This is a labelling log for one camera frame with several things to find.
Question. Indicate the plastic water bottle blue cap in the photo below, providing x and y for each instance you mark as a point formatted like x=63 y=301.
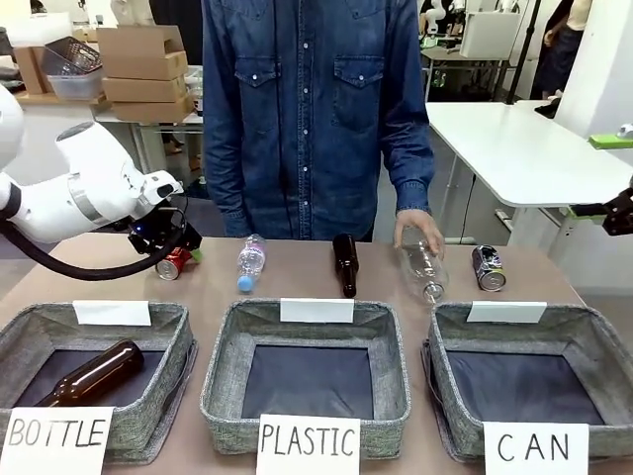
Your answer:
x=252 y=259

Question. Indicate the person's left forearm denim sleeve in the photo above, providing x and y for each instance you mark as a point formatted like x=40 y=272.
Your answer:
x=413 y=188

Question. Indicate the paper label reading CAN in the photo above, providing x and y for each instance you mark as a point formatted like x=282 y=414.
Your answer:
x=535 y=447

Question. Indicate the black perforated crate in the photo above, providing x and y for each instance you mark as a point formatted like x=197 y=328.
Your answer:
x=71 y=57

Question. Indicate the green flat object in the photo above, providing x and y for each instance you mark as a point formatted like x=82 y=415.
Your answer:
x=609 y=140

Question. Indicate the open cardboard box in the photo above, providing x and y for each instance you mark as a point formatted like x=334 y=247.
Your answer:
x=138 y=54

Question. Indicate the red drink can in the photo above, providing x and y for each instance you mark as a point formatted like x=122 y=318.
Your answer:
x=172 y=267

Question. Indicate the grey fabric basket plastic label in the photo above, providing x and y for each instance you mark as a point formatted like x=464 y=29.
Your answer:
x=227 y=396

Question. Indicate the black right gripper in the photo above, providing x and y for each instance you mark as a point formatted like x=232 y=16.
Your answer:
x=619 y=214

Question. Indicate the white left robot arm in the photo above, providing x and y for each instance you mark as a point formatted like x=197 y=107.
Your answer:
x=89 y=188

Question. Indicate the person's denim shirt torso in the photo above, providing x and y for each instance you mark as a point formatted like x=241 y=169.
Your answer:
x=306 y=123

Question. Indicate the white square box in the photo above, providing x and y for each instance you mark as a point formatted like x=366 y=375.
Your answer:
x=492 y=34

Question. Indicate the flat closed cardboard box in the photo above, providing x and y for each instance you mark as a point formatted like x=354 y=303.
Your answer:
x=143 y=89
x=151 y=110

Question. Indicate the clear transparent bottle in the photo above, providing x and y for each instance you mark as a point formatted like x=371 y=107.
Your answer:
x=425 y=269

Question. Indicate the large white table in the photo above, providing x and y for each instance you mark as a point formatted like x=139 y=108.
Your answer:
x=519 y=153

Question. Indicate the person's left hand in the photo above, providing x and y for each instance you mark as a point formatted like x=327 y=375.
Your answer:
x=418 y=220

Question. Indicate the background person dark clothes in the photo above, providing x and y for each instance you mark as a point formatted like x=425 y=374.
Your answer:
x=559 y=49

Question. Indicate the grey fabric basket can label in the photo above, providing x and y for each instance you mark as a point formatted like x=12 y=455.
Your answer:
x=445 y=396

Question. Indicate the person's right forearm denim sleeve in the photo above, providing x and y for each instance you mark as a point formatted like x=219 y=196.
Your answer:
x=222 y=188

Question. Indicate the black slanted pole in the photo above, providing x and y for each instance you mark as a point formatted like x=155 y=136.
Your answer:
x=521 y=54

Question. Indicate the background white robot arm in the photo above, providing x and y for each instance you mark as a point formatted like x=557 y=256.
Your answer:
x=435 y=20

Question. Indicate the large brown glass bottle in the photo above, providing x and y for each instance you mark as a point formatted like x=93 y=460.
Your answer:
x=99 y=373

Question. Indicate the paper label reading BOTTLE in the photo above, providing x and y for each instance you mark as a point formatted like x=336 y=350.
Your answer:
x=54 y=438

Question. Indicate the small brown cardboard box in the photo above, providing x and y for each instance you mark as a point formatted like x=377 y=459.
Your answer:
x=29 y=69

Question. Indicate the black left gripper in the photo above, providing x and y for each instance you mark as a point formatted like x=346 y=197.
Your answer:
x=160 y=232

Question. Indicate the white table under boxes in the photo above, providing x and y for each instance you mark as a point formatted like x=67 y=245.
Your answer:
x=148 y=133

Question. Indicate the small brown glass bottle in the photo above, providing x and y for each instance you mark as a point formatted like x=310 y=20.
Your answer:
x=346 y=262

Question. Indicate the clear plastic storage bin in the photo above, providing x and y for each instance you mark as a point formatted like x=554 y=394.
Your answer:
x=74 y=85

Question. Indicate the crushed dark drink can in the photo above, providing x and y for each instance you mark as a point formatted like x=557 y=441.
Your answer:
x=488 y=267

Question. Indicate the blank white card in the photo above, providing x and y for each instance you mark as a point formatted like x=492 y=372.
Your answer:
x=317 y=310
x=112 y=313
x=506 y=312

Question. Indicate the paper label reading PLASTIC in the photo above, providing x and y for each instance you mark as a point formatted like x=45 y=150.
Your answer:
x=307 y=443

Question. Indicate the grey fabric basket bottle label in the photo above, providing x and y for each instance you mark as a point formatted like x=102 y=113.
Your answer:
x=163 y=396

